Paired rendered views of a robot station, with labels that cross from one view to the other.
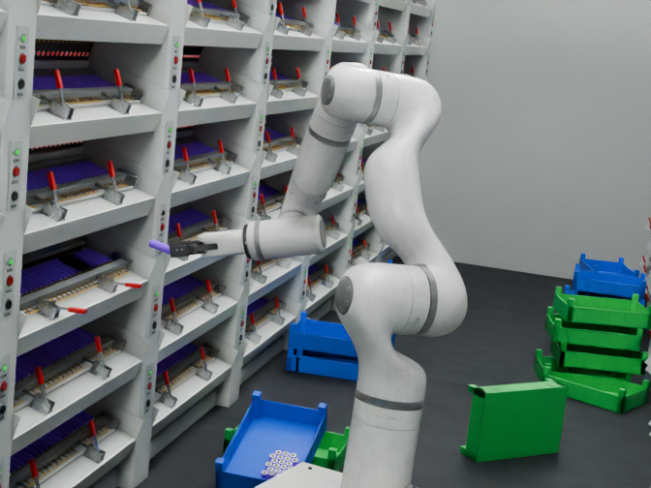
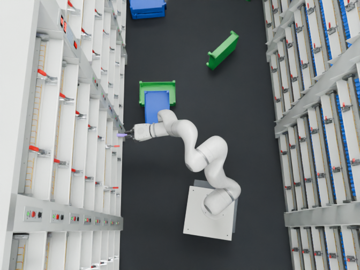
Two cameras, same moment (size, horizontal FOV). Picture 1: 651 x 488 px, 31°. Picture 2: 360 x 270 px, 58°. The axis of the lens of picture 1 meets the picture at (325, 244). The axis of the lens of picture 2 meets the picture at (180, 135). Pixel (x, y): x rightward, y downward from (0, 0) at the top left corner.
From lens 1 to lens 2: 2.34 m
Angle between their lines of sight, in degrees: 64
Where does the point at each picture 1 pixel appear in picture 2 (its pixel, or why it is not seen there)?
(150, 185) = (103, 110)
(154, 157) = (101, 105)
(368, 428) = not seen: hidden behind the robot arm
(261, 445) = (152, 106)
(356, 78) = (200, 167)
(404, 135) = (217, 166)
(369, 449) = not seen: hidden behind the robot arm
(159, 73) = (92, 92)
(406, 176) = (220, 179)
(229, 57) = not seen: outside the picture
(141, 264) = (109, 120)
